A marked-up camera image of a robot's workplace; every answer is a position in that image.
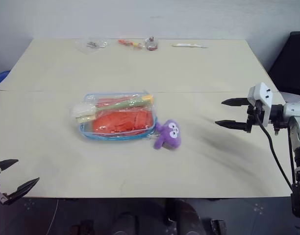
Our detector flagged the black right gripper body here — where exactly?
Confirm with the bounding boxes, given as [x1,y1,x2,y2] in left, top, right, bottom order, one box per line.
[245,100,264,134]

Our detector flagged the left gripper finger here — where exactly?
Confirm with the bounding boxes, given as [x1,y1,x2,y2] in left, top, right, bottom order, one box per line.
[0,159,19,172]
[7,177,40,204]

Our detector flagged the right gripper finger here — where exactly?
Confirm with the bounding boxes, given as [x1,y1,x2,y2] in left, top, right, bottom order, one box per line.
[215,119,248,131]
[221,97,249,108]

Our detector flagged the purple plush toy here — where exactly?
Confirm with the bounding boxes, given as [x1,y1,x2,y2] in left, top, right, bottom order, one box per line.
[153,119,183,151]

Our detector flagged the clear pouch with orange contents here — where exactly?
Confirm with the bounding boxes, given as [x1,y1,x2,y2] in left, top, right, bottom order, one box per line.
[71,90,158,142]

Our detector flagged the orange cloth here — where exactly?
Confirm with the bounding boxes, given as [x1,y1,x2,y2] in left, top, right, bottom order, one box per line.
[92,96,156,135]

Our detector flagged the black chair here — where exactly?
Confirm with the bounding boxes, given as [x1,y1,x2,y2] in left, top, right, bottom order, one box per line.
[267,31,300,94]

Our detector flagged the white slim tube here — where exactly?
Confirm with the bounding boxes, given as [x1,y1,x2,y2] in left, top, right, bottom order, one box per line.
[171,42,209,49]

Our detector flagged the blue plastic basin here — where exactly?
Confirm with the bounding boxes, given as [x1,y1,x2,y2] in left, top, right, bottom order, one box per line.
[0,70,11,87]

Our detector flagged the clear packet of red items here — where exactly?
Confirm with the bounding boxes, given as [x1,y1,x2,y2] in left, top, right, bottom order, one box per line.
[144,36,159,51]

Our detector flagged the clear packet of dark parts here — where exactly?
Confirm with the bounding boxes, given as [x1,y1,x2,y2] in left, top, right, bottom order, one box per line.
[75,38,109,54]

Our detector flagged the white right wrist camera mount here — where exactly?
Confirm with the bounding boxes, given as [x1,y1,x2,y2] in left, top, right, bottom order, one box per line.
[247,82,274,123]

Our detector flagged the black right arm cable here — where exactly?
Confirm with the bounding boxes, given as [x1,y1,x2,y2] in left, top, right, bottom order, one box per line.
[255,101,295,193]

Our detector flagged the thin white wire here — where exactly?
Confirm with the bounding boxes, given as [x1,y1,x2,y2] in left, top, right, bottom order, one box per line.
[48,198,60,235]

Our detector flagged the black metal bracket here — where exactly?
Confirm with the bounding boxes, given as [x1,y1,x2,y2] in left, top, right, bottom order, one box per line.
[209,218,227,235]

